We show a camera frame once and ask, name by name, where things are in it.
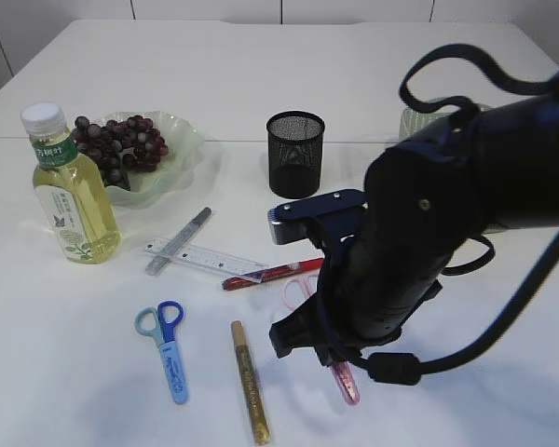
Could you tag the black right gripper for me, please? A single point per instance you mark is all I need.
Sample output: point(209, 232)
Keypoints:
point(302, 328)

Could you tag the pink capped scissors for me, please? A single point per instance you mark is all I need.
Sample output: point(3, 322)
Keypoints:
point(347, 382)

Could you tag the clear plastic ruler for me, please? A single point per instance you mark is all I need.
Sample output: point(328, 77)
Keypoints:
point(220, 263)

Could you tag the blue capped scissors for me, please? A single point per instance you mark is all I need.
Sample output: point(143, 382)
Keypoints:
point(167, 317)

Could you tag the yellow tea bottle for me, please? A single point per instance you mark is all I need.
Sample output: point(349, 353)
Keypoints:
point(69, 188)

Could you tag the artificial red grape bunch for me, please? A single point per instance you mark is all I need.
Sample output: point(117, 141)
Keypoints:
point(120, 147)

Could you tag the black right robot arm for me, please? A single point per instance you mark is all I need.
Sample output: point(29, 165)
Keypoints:
point(386, 245)

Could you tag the red marker pen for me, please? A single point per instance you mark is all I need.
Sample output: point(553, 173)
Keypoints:
point(271, 274)

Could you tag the gold glitter marker pen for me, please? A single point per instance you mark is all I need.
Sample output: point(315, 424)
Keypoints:
point(250, 386)

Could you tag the grey marker pen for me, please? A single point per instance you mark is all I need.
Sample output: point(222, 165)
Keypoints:
point(164, 251)

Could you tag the black mesh pen holder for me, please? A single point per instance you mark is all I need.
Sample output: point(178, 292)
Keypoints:
point(294, 153)

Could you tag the green woven plastic basket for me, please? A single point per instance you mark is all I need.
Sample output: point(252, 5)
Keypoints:
point(412, 122)

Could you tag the green scalloped glass plate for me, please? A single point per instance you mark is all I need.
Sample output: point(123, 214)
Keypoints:
point(183, 141)

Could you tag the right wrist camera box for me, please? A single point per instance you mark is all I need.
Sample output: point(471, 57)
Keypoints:
point(334, 215)

